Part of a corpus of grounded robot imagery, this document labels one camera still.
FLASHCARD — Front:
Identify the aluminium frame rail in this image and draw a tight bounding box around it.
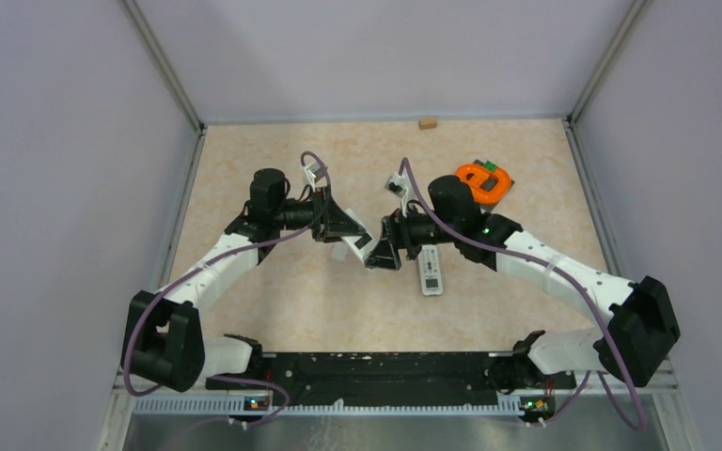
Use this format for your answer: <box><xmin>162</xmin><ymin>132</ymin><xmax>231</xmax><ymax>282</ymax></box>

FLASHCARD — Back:
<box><xmin>565</xmin><ymin>0</ymin><xmax>655</xmax><ymax>126</ymax></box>

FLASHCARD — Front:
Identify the orange ring toy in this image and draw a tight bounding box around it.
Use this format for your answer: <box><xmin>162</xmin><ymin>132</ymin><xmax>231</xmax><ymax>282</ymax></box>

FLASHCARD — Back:
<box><xmin>454</xmin><ymin>160</ymin><xmax>515</xmax><ymax>208</ymax></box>

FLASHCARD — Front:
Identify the white remote control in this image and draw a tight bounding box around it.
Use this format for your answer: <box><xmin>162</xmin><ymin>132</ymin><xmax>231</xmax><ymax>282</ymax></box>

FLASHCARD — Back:
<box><xmin>340</xmin><ymin>209</ymin><xmax>378</xmax><ymax>266</ymax></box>

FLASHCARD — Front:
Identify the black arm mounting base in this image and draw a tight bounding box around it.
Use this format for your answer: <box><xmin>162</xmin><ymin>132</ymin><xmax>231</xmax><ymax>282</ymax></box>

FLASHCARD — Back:
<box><xmin>202</xmin><ymin>341</ymin><xmax>577</xmax><ymax>410</ymax></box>

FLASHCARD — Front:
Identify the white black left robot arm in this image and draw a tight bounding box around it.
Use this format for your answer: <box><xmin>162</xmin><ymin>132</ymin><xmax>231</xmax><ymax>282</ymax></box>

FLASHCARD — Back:
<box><xmin>121</xmin><ymin>168</ymin><xmax>374</xmax><ymax>392</ymax></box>

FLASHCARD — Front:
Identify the white battery cover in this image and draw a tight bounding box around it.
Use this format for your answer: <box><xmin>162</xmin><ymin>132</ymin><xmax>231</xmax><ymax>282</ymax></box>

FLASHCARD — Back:
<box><xmin>331</xmin><ymin>242</ymin><xmax>350</xmax><ymax>261</ymax></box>

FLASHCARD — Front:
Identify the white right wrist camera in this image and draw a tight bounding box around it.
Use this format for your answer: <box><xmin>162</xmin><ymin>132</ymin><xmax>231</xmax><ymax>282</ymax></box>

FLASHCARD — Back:
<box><xmin>385</xmin><ymin>173</ymin><xmax>419</xmax><ymax>217</ymax></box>

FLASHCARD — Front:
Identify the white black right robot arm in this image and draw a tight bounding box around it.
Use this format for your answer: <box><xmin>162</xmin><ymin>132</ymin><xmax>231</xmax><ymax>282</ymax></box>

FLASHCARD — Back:
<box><xmin>365</xmin><ymin>174</ymin><xmax>681</xmax><ymax>387</ymax></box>

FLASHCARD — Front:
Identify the white remote with display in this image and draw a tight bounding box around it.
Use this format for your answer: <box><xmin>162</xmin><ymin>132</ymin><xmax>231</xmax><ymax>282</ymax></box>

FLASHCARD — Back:
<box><xmin>417</xmin><ymin>245</ymin><xmax>444</xmax><ymax>296</ymax></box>

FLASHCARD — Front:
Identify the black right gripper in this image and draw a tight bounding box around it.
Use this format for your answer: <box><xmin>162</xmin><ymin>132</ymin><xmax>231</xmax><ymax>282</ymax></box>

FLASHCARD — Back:
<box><xmin>366</xmin><ymin>199</ymin><xmax>461</xmax><ymax>271</ymax></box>

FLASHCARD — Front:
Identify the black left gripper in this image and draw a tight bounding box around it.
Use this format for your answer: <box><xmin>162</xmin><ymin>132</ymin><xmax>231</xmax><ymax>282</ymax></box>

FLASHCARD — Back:
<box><xmin>273</xmin><ymin>186</ymin><xmax>365</xmax><ymax>242</ymax></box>

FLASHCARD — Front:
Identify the grey base plate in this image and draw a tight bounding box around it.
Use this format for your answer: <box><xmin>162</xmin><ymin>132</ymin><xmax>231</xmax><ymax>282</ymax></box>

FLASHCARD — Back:
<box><xmin>474</xmin><ymin>160</ymin><xmax>515</xmax><ymax>212</ymax></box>

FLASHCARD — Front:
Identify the small wooden block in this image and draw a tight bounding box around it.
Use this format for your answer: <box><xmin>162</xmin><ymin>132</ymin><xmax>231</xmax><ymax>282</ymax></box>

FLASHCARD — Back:
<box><xmin>417</xmin><ymin>117</ymin><xmax>438</xmax><ymax>131</ymax></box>

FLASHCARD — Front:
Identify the white cable duct strip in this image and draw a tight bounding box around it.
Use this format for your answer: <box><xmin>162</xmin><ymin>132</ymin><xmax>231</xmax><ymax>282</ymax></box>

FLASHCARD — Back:
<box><xmin>133</xmin><ymin>395</ymin><xmax>524</xmax><ymax>416</ymax></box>

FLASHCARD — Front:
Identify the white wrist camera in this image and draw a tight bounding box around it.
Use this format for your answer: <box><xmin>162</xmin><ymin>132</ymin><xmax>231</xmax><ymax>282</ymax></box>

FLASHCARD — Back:
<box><xmin>300</xmin><ymin>153</ymin><xmax>330</xmax><ymax>191</ymax></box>
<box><xmin>385</xmin><ymin>173</ymin><xmax>419</xmax><ymax>217</ymax></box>

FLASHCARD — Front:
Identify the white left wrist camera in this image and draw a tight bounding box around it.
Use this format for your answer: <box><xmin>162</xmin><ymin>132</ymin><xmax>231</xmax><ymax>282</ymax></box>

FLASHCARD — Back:
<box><xmin>300</xmin><ymin>153</ymin><xmax>330</xmax><ymax>191</ymax></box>

